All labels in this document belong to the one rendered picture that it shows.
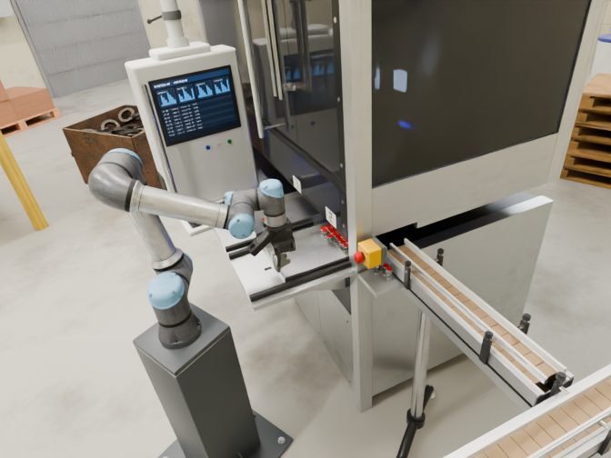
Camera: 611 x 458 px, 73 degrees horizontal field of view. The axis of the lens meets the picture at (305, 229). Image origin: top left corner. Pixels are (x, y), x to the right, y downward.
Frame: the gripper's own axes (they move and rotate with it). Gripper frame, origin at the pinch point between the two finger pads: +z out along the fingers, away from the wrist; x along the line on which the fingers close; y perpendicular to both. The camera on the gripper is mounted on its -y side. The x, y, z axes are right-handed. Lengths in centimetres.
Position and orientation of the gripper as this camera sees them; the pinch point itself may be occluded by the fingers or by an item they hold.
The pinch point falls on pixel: (276, 270)
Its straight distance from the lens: 153.8
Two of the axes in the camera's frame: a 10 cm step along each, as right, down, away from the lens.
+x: -4.0, -4.6, 7.9
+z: 0.7, 8.4, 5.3
